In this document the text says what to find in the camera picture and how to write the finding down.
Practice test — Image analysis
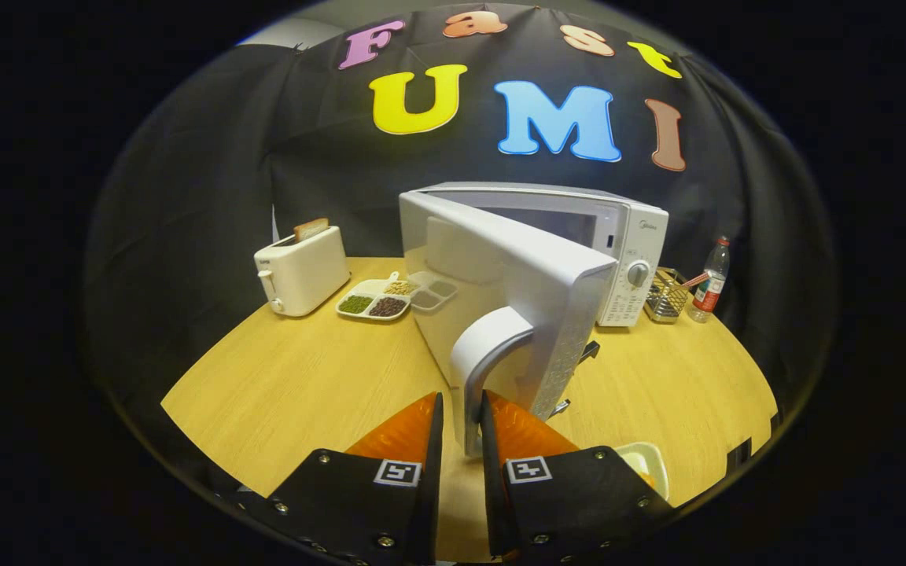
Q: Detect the white microwave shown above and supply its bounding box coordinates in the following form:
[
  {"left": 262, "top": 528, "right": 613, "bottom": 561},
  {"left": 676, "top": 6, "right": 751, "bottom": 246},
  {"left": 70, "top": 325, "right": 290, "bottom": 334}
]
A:
[{"left": 398, "top": 182, "right": 670, "bottom": 458}]

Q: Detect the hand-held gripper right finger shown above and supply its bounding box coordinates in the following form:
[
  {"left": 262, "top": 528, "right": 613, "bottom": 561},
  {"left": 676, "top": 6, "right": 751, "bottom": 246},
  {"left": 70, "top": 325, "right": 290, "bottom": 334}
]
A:
[{"left": 481, "top": 389, "right": 678, "bottom": 563}]

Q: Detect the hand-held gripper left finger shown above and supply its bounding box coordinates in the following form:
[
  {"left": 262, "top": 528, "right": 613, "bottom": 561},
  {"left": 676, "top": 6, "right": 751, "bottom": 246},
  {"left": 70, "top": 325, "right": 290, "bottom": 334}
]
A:
[{"left": 264, "top": 391, "right": 444, "bottom": 566}]

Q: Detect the white toaster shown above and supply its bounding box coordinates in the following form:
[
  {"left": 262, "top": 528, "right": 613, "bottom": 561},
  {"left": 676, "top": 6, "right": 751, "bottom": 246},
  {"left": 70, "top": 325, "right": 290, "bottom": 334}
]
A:
[{"left": 254, "top": 226, "right": 352, "bottom": 318}]

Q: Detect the black backdrop cloth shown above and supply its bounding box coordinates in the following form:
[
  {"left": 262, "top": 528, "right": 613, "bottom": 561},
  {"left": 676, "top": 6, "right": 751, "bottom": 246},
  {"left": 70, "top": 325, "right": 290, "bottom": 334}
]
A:
[{"left": 83, "top": 4, "right": 839, "bottom": 441}]

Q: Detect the white divided dish of beans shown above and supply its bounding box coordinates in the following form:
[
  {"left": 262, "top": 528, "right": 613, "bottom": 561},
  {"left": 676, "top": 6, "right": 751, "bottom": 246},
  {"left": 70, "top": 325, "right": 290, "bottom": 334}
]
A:
[{"left": 336, "top": 271, "right": 414, "bottom": 322}]

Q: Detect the white plate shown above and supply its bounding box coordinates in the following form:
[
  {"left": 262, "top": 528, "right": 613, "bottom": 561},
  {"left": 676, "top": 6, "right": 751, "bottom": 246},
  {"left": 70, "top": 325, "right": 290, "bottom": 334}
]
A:
[{"left": 614, "top": 442, "right": 670, "bottom": 502}]

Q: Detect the clear bottle with red label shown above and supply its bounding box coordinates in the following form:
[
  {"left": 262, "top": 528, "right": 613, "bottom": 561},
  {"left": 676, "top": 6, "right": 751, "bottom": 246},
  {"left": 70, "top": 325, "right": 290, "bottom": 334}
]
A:
[{"left": 687, "top": 236, "right": 731, "bottom": 324}]

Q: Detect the wire mesh basket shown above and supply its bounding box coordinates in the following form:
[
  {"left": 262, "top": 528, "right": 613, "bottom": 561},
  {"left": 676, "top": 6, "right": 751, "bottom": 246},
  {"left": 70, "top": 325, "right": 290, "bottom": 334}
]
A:
[{"left": 643, "top": 267, "right": 694, "bottom": 325}]

